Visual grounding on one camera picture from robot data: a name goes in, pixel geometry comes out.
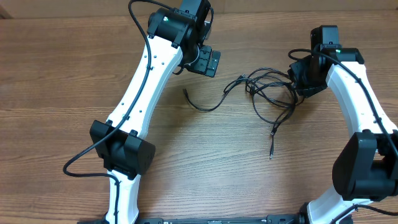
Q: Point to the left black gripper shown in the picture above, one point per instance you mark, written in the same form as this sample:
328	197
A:
202	66

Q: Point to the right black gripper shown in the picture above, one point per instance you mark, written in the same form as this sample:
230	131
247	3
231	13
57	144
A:
294	76

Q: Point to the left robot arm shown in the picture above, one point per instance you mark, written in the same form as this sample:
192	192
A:
174	39

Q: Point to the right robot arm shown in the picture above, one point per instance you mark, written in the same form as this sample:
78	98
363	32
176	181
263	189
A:
366	169

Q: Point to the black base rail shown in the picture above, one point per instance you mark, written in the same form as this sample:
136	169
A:
269	219

